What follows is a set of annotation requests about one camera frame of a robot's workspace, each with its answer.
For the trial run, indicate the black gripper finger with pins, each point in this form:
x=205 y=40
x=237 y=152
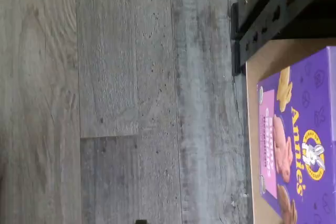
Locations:
x=140 y=222

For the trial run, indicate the purple Annie's box pink patch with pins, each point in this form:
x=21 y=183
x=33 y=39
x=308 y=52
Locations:
x=309 y=98

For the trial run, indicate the wooden shelf board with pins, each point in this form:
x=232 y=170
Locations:
x=252 y=129

